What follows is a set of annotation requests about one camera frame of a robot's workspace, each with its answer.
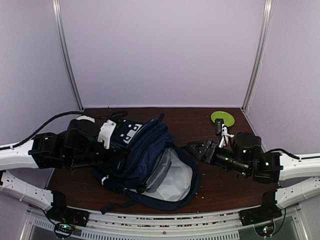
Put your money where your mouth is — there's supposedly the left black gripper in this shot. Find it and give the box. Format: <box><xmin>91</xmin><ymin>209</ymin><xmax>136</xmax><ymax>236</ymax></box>
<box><xmin>66</xmin><ymin>139</ymin><xmax>130</xmax><ymax>171</ymax></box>

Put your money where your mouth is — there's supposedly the navy blue backpack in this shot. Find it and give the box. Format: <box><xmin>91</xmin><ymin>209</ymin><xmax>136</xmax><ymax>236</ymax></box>
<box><xmin>92</xmin><ymin>113</ymin><xmax>200</xmax><ymax>211</ymax></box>

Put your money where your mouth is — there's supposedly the grey zip pouch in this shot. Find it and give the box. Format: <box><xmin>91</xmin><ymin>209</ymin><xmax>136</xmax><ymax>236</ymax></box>
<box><xmin>136</xmin><ymin>148</ymin><xmax>172</xmax><ymax>194</ymax></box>

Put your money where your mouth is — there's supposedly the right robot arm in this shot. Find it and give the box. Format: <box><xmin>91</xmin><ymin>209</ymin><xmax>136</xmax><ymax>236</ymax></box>
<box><xmin>187</xmin><ymin>132</ymin><xmax>320</xmax><ymax>226</ymax></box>

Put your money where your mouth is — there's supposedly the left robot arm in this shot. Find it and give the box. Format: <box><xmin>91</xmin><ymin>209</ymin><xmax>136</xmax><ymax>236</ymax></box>
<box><xmin>0</xmin><ymin>116</ymin><xmax>132</xmax><ymax>223</ymax></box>

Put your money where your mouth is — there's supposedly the green plate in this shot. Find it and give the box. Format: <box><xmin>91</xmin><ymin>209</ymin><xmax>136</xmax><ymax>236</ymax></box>
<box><xmin>210</xmin><ymin>111</ymin><xmax>235</xmax><ymax>127</ymax></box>

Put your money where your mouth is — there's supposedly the white patterned bowl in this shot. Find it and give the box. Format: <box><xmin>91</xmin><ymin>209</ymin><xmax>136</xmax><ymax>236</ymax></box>
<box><xmin>76</xmin><ymin>115</ymin><xmax>96</xmax><ymax>123</ymax></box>

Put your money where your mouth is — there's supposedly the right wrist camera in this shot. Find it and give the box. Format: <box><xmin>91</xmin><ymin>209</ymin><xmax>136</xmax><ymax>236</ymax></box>
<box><xmin>214</xmin><ymin>118</ymin><xmax>235</xmax><ymax>148</ymax></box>

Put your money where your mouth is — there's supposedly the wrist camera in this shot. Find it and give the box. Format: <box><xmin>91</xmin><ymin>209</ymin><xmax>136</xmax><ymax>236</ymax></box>
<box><xmin>214</xmin><ymin>118</ymin><xmax>235</xmax><ymax>148</ymax></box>
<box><xmin>97</xmin><ymin>120</ymin><xmax>117</xmax><ymax>150</ymax></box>

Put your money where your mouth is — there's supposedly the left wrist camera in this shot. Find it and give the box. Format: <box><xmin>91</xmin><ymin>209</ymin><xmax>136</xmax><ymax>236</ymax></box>
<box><xmin>97</xmin><ymin>120</ymin><xmax>117</xmax><ymax>150</ymax></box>

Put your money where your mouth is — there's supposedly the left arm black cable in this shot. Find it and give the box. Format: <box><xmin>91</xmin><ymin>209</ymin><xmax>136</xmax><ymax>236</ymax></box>
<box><xmin>0</xmin><ymin>110</ymin><xmax>128</xmax><ymax>151</ymax></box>

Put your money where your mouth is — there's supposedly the front aluminium rail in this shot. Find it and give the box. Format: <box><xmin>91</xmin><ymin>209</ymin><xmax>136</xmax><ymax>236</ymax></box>
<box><xmin>27</xmin><ymin>204</ymin><xmax>306</xmax><ymax>240</ymax></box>

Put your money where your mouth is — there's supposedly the right aluminium frame post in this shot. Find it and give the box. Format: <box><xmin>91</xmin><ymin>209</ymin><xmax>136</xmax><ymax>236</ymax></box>
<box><xmin>242</xmin><ymin>0</ymin><xmax>274</xmax><ymax>114</ymax></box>

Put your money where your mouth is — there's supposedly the aluminium frame post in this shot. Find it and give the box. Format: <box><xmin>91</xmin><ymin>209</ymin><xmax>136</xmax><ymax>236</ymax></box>
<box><xmin>52</xmin><ymin>0</ymin><xmax>84</xmax><ymax>111</ymax></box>
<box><xmin>242</xmin><ymin>0</ymin><xmax>274</xmax><ymax>114</ymax></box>

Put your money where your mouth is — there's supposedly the left aluminium frame post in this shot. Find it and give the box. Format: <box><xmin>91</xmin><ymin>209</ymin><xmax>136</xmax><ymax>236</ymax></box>
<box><xmin>52</xmin><ymin>0</ymin><xmax>84</xmax><ymax>111</ymax></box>

